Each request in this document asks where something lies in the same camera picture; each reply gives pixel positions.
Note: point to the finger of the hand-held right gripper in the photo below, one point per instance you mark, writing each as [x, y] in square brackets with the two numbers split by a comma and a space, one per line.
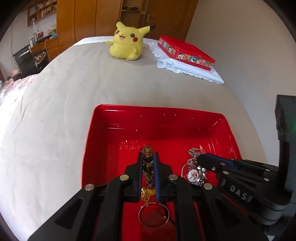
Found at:
[208, 163]
[219, 158]

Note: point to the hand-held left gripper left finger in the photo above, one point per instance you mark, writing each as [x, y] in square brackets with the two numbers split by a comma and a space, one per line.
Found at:
[139, 168]

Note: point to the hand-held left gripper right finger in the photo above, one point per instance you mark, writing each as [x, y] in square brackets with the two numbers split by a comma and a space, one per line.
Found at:
[157, 172]

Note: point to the silver wristwatch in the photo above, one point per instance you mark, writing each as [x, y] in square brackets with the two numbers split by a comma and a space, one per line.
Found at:
[192, 175]

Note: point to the red plastic tray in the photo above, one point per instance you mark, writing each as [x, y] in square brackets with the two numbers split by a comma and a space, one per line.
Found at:
[161, 132]

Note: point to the wide silver bangle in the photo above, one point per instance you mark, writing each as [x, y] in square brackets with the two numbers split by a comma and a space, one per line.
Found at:
[140, 215]

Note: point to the white lace cloth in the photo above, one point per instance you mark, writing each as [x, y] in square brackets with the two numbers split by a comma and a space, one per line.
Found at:
[203, 74]

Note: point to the red cartoon print tin lid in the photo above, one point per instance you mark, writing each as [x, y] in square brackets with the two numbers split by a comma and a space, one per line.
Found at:
[185, 49]

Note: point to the yellow plush toy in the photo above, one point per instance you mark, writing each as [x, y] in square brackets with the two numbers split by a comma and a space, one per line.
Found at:
[124, 44]

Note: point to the floral bed sheet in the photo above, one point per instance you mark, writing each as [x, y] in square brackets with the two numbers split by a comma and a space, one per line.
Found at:
[16, 88]

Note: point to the wooden door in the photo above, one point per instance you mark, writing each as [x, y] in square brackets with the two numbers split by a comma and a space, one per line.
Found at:
[171, 16]

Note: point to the wooden desk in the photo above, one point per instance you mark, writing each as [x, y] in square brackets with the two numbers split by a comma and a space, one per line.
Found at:
[49, 47]

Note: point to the black office chair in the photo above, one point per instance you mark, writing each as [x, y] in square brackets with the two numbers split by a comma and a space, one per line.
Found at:
[27, 60]

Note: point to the wooden wardrobe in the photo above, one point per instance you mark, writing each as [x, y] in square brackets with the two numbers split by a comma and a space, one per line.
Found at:
[92, 18]

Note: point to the pink soft toy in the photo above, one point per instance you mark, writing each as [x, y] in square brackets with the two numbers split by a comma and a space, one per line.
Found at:
[15, 72]

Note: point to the wooden wall bookshelf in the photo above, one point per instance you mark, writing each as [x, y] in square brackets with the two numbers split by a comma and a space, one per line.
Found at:
[41, 9]

